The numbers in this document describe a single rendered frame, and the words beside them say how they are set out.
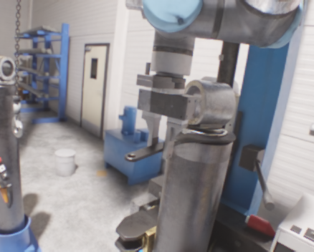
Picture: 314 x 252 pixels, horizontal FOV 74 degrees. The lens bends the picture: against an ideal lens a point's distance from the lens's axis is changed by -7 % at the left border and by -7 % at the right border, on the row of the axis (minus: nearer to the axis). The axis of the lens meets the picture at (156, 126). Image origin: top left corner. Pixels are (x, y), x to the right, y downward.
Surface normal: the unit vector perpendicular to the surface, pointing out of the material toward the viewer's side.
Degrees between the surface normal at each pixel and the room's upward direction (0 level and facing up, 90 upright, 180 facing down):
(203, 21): 125
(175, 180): 90
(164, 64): 91
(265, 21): 155
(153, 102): 90
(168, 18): 92
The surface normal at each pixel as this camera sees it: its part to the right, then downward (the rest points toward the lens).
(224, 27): -0.19, 0.83
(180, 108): -0.56, 0.13
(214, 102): 0.40, 0.12
